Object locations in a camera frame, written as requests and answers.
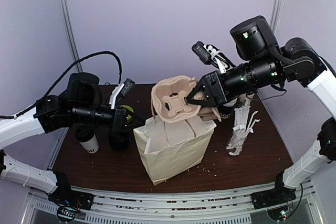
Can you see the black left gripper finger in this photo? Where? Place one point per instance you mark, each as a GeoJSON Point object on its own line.
{"type": "Point", "coordinates": [128, 127]}
{"type": "Point", "coordinates": [134, 119]}

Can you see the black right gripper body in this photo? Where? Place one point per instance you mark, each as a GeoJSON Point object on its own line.
{"type": "Point", "coordinates": [217, 88]}

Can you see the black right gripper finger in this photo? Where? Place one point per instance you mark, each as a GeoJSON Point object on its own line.
{"type": "Point", "coordinates": [200, 92]}
{"type": "Point", "coordinates": [203, 103]}

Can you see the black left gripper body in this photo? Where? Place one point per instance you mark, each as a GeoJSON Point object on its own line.
{"type": "Point", "coordinates": [118, 118]}

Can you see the stack of cardboard cup carriers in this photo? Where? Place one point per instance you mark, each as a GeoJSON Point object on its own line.
{"type": "Point", "coordinates": [208, 114]}

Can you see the stack of black cup lids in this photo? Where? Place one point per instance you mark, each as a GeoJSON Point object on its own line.
{"type": "Point", "coordinates": [118, 141]}

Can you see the single cardboard cup carrier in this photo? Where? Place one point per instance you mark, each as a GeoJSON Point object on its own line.
{"type": "Point", "coordinates": [168, 98]}

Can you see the single white paper cup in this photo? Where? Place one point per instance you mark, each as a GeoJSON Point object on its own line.
{"type": "Point", "coordinates": [91, 145]}

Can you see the black plastic cup lid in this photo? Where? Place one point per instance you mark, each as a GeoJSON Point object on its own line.
{"type": "Point", "coordinates": [84, 134]}

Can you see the white paper takeout bag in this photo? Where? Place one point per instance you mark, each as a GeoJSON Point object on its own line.
{"type": "Point", "coordinates": [168, 149]}

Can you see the stack of white paper cups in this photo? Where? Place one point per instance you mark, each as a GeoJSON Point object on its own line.
{"type": "Point", "coordinates": [226, 109]}

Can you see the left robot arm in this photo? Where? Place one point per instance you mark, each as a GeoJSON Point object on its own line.
{"type": "Point", "coordinates": [80, 104]}

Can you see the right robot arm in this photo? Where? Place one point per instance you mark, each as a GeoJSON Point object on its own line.
{"type": "Point", "coordinates": [265, 63]}

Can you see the green plastic bowl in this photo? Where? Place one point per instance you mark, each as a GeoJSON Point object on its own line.
{"type": "Point", "coordinates": [129, 116]}

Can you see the glass of white wrapped straws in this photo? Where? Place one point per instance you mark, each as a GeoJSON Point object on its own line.
{"type": "Point", "coordinates": [244, 123]}

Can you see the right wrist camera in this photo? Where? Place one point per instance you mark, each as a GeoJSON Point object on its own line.
{"type": "Point", "coordinates": [210, 55]}

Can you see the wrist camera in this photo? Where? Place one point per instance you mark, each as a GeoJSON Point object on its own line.
{"type": "Point", "coordinates": [120, 92]}
{"type": "Point", "coordinates": [210, 55]}

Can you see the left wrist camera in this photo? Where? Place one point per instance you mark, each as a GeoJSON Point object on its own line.
{"type": "Point", "coordinates": [120, 92]}

